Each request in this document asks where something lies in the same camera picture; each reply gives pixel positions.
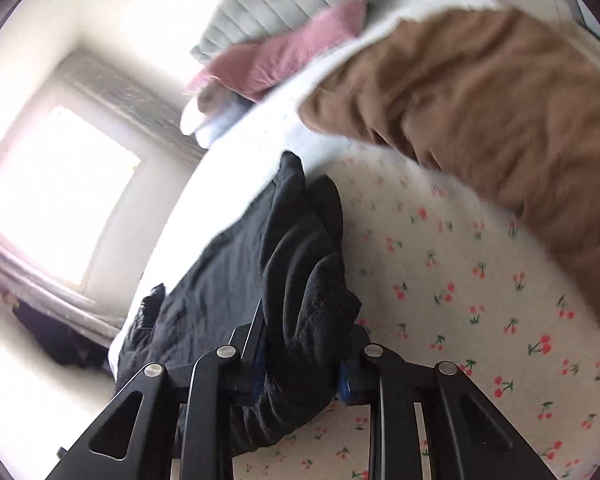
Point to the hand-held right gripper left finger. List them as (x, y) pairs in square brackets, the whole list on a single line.
[(247, 345)]

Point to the window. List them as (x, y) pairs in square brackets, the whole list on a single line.
[(55, 195)]

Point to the pink velvet pillow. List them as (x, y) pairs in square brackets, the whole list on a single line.
[(275, 65), (342, 20)]

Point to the brown garment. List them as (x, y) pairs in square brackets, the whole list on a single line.
[(480, 110)]

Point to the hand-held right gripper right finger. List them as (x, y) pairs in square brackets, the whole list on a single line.
[(346, 385)]

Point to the black hanging clothes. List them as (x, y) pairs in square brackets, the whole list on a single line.
[(60, 335)]

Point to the black quilted jacket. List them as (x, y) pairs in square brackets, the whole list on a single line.
[(305, 285)]

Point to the cherry-print bed sheet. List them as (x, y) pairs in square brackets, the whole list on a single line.
[(455, 310)]

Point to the dark navy puffer jacket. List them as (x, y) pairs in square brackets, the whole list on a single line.
[(205, 285)]

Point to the white pillow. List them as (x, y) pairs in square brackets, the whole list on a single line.
[(195, 115), (220, 127)]

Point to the white bed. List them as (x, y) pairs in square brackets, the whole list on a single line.
[(280, 120)]

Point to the grey padded headboard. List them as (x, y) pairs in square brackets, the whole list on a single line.
[(280, 0)]

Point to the patterned beige curtain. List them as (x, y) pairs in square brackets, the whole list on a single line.
[(130, 105), (45, 295)]

